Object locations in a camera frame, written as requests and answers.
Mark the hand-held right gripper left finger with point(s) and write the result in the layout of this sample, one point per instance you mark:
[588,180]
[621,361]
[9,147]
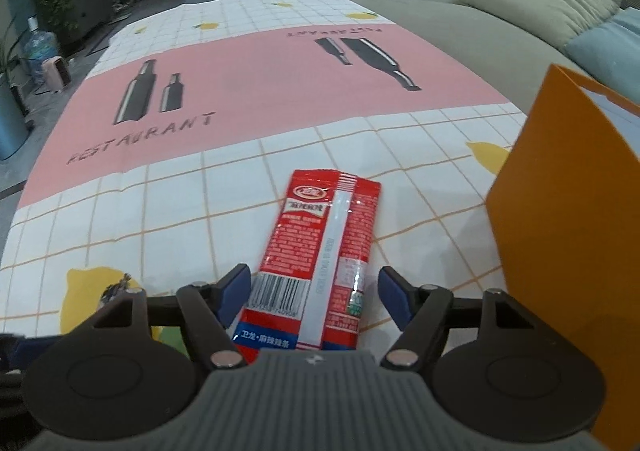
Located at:
[235,293]

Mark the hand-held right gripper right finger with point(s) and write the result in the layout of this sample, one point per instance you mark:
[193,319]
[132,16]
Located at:
[395,298]

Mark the red snack packet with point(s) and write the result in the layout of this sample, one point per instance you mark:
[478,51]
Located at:
[305,241]

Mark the pink printed tablecloth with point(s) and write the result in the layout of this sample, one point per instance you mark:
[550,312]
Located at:
[250,106]

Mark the dark cloth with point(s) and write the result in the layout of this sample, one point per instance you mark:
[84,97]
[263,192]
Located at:
[25,351]

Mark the grey-green sofa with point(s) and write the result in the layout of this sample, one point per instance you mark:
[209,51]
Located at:
[450,31]

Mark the blue water bottle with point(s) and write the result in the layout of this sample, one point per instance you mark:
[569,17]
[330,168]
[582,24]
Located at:
[40,48]

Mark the light blue cushion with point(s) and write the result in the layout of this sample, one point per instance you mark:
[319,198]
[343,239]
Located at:
[610,51]

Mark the grey-green pillow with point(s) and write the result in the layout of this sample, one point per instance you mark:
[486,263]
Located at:
[540,1]

